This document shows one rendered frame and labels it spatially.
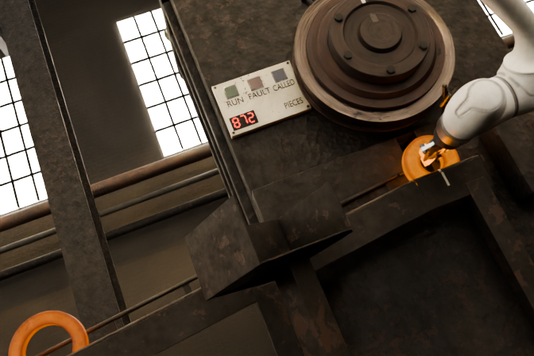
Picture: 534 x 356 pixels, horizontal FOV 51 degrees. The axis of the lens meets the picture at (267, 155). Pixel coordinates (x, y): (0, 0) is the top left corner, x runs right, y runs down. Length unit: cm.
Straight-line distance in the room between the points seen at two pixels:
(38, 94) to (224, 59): 308
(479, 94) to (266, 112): 70
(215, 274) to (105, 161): 724
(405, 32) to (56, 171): 328
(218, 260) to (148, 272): 666
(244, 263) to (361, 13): 88
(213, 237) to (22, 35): 413
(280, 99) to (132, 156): 659
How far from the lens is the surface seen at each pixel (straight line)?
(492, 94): 125
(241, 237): 103
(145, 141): 829
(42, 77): 483
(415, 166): 157
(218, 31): 188
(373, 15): 164
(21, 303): 815
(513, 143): 167
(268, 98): 173
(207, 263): 114
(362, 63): 156
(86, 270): 418
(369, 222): 148
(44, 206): 752
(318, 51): 163
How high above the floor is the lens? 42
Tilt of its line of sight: 19 degrees up
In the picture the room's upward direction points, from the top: 23 degrees counter-clockwise
